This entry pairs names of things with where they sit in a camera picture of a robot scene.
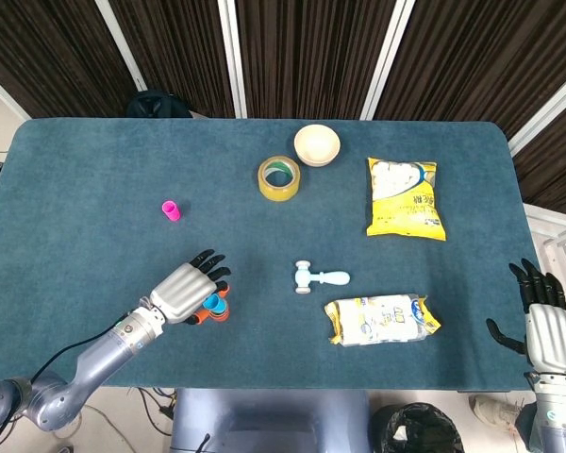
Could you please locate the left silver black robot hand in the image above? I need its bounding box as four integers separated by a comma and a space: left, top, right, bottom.
148, 248, 232, 327

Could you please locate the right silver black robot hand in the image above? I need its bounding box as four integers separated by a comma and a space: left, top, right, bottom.
485, 258, 566, 378

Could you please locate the light blue plastic cup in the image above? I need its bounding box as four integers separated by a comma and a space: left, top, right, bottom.
202, 294, 228, 316

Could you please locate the pink plastic cup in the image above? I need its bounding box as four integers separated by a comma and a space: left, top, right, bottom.
160, 199, 183, 223

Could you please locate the white sneaker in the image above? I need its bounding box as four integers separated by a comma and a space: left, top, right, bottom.
468, 394, 523, 433

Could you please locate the white metal rack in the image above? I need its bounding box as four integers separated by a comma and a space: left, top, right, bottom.
523, 203, 566, 303

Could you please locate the yellow packing tape roll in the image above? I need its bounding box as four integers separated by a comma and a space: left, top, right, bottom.
257, 155, 302, 203

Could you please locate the pale blue toy hammer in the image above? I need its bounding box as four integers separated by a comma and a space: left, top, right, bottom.
293, 260, 351, 295

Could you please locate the teal table cloth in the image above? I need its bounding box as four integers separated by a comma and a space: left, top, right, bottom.
0, 117, 543, 392

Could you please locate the blue-grey robot torso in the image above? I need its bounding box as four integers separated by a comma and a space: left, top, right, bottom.
170, 389, 374, 453

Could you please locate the black bin with bag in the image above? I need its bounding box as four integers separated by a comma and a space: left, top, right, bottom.
372, 402, 464, 453

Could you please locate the white and yellow food package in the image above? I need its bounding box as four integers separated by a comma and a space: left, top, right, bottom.
324, 293, 442, 347

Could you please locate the dark brown ribbed panel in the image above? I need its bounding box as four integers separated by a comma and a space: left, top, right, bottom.
108, 0, 237, 119
0, 0, 138, 119
513, 98, 566, 218
228, 0, 397, 121
375, 0, 566, 143

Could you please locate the black chair back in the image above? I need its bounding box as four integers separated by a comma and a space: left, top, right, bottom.
125, 90, 193, 119

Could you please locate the yellow snack bag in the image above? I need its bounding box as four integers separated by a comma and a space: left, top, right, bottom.
366, 157, 447, 242

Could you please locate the beige bowl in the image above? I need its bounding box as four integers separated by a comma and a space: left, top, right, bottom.
293, 124, 341, 168

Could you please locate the black floor cable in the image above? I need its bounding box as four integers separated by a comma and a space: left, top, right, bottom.
139, 387, 176, 438

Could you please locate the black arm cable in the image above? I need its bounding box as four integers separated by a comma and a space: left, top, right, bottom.
27, 323, 126, 381

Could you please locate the white floor cable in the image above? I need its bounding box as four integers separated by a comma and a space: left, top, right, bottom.
87, 400, 138, 443

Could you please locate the white partition post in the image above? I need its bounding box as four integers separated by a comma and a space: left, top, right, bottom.
507, 70, 566, 157
216, 0, 249, 119
359, 0, 416, 121
93, 0, 148, 93
0, 64, 32, 122

